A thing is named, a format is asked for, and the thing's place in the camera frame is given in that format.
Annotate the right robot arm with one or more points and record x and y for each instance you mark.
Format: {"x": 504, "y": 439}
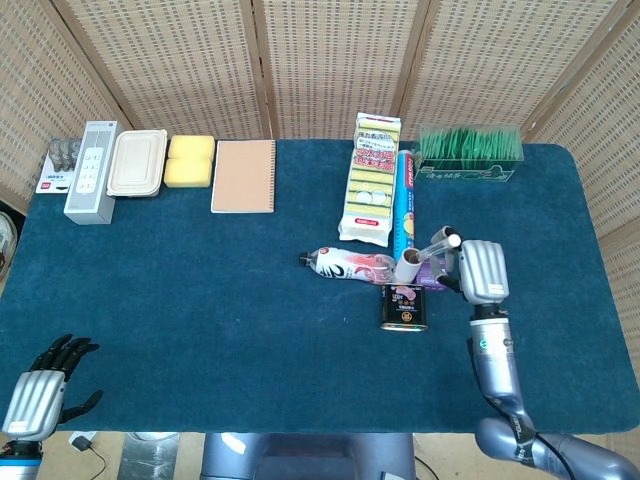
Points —
{"x": 495, "y": 360}

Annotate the black gold luncheon meat can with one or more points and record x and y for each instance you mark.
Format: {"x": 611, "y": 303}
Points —
{"x": 402, "y": 309}

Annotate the white round object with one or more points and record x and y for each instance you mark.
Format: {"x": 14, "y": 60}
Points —
{"x": 6, "y": 240}

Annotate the grey blue robot torso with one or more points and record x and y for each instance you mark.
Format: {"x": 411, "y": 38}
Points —
{"x": 310, "y": 457}

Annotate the white lint roller refill roll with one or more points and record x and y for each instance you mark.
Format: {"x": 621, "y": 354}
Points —
{"x": 407, "y": 274}

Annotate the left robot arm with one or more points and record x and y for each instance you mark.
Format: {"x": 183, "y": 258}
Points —
{"x": 17, "y": 460}

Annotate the yellow sponge multipack bag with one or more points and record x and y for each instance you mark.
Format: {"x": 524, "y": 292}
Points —
{"x": 370, "y": 190}

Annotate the battery blister pack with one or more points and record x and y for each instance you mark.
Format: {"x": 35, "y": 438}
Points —
{"x": 55, "y": 167}

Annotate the small purple cardboard box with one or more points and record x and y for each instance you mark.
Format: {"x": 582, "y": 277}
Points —
{"x": 427, "y": 276}

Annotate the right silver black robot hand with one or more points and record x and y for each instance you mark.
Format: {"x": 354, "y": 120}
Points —
{"x": 482, "y": 270}

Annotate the blue table cloth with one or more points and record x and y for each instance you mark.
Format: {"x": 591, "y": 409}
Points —
{"x": 200, "y": 300}

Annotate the white power strip box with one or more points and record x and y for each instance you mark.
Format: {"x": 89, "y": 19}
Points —
{"x": 90, "y": 172}

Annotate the yellow sponge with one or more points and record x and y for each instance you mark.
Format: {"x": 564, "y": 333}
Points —
{"x": 192, "y": 147}
{"x": 187, "y": 174}

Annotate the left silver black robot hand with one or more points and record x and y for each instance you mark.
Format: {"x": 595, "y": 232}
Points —
{"x": 35, "y": 400}

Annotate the beige lidded food container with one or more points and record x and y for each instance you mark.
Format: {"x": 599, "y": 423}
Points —
{"x": 136, "y": 162}

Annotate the clear box green tea bags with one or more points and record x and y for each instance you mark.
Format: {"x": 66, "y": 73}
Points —
{"x": 470, "y": 150}

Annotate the kraft spiral notebook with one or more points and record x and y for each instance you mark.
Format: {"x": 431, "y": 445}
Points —
{"x": 244, "y": 176}

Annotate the plastic drink bottle pink label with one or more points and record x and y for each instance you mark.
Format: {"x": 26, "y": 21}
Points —
{"x": 345, "y": 267}

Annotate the blue cling film roll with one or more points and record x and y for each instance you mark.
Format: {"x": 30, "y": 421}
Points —
{"x": 405, "y": 210}

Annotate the clear test tube white cap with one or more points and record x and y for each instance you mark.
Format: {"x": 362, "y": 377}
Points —
{"x": 435, "y": 248}

